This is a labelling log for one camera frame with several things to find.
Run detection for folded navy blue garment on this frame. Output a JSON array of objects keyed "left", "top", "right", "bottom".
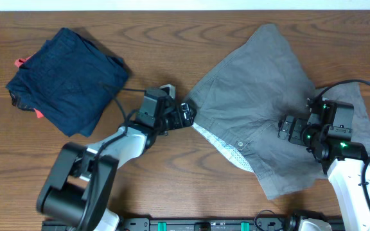
[{"left": 6, "top": 28, "right": 128, "bottom": 137}]

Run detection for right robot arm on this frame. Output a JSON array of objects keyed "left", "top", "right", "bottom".
[{"left": 277, "top": 98, "right": 370, "bottom": 230}]

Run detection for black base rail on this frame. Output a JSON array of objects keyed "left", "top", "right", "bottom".
[{"left": 42, "top": 210, "right": 346, "bottom": 231}]

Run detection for grey shorts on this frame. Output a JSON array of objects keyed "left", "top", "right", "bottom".
[{"left": 183, "top": 23, "right": 370, "bottom": 201}]

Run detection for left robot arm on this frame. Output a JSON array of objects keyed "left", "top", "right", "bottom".
[{"left": 36, "top": 85, "right": 197, "bottom": 230}]

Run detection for folded red garment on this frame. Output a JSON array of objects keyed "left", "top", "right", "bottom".
[{"left": 14, "top": 56, "right": 44, "bottom": 119}]

